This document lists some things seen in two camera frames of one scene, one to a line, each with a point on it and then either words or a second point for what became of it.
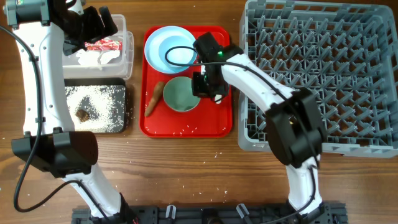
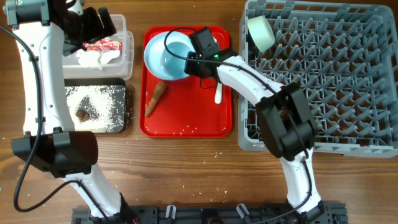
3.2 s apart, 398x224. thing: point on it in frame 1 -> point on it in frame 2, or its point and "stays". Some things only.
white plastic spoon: [218, 96] stays
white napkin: [96, 57] stays
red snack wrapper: [104, 45] stays
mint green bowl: [178, 94] -> [261, 33]
